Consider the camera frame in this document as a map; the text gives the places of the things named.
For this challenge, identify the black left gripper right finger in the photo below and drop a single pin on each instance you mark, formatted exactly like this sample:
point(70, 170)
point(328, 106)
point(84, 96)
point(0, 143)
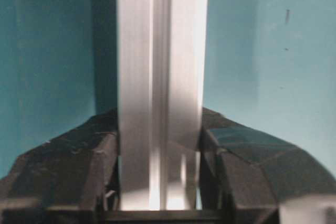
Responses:
point(247, 174)

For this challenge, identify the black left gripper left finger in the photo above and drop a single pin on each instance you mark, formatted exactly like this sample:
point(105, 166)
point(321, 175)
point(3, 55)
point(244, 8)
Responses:
point(69, 179)

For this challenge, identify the silver aluminium extrusion rail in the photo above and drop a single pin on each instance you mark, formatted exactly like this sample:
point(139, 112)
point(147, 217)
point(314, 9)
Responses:
point(161, 56)

